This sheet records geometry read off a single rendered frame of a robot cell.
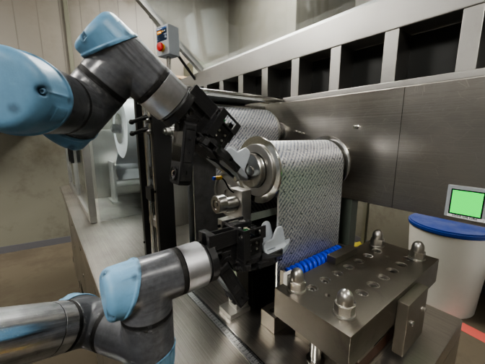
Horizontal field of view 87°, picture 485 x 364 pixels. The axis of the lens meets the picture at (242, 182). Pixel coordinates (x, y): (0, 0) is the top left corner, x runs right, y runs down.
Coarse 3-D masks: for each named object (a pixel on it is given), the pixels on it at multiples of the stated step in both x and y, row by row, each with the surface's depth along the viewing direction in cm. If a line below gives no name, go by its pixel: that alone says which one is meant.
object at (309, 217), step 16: (288, 192) 55; (304, 192) 58; (320, 192) 62; (336, 192) 66; (288, 208) 55; (304, 208) 59; (320, 208) 63; (336, 208) 67; (288, 224) 56; (304, 224) 60; (320, 224) 64; (336, 224) 68; (304, 240) 61; (320, 240) 65; (336, 240) 70; (288, 256) 58; (304, 256) 61
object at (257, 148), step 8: (256, 144) 55; (256, 152) 55; (264, 152) 53; (264, 160) 53; (272, 160) 52; (272, 168) 52; (272, 176) 52; (264, 184) 54; (272, 184) 53; (256, 192) 56; (264, 192) 54
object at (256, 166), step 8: (248, 160) 55; (256, 160) 53; (248, 168) 55; (256, 168) 53; (264, 168) 53; (248, 176) 56; (256, 176) 54; (264, 176) 53; (248, 184) 56; (256, 184) 54
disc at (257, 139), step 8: (256, 136) 55; (248, 144) 58; (264, 144) 53; (272, 144) 52; (272, 152) 52; (280, 160) 51; (280, 168) 51; (280, 176) 51; (240, 184) 62; (280, 184) 52; (272, 192) 53; (256, 200) 58; (264, 200) 55
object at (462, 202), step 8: (456, 192) 55; (464, 192) 54; (472, 192) 53; (456, 200) 55; (464, 200) 54; (472, 200) 53; (480, 200) 52; (456, 208) 55; (464, 208) 54; (472, 208) 53; (480, 208) 52; (472, 216) 53; (480, 216) 52
